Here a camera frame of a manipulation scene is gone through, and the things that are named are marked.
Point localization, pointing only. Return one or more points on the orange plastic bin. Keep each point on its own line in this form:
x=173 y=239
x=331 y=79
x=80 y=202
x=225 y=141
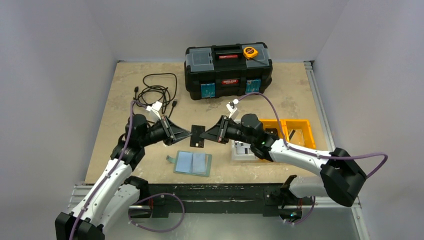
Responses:
x=287 y=124

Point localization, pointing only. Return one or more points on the aluminium frame rail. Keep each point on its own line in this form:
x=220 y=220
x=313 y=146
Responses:
x=342 y=177

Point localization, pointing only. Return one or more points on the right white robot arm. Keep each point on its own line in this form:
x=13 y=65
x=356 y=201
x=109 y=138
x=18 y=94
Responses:
x=275 y=149

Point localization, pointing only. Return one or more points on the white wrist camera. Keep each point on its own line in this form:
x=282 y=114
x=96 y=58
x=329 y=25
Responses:
x=155 y=110
x=232 y=108

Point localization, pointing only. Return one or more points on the black card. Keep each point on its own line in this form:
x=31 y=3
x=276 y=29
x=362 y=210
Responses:
x=196 y=141

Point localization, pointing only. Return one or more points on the card in orange bin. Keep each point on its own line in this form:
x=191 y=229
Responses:
x=296 y=136

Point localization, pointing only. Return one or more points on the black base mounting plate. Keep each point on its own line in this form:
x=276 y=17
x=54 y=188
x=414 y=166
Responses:
x=266 y=199

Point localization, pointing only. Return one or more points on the teal card holder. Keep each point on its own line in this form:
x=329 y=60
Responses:
x=191 y=163

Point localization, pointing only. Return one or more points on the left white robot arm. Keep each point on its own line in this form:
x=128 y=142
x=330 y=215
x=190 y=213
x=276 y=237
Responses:
x=117 y=189

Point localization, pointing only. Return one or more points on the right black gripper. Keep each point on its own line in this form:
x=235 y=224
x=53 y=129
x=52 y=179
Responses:
x=223 y=128

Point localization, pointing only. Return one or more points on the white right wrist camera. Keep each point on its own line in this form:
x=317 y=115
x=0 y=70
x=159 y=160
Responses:
x=232 y=108

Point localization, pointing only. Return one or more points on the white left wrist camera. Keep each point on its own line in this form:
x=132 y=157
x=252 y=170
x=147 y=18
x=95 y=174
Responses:
x=155 y=110

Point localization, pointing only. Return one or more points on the black plastic toolbox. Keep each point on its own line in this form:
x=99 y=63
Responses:
x=223 y=71

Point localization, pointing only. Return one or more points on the black item in orange bin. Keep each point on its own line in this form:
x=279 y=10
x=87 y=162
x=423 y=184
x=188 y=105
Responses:
x=272 y=131

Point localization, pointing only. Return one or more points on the yellow tape measure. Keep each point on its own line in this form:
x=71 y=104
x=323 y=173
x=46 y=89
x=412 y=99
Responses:
x=250 y=52

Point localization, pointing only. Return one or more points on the cards in white bin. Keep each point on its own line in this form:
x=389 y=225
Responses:
x=242 y=148

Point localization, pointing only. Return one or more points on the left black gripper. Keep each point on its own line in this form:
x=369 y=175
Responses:
x=172 y=132

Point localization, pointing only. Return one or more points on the white plastic bin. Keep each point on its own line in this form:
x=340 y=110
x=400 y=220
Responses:
x=242 y=158

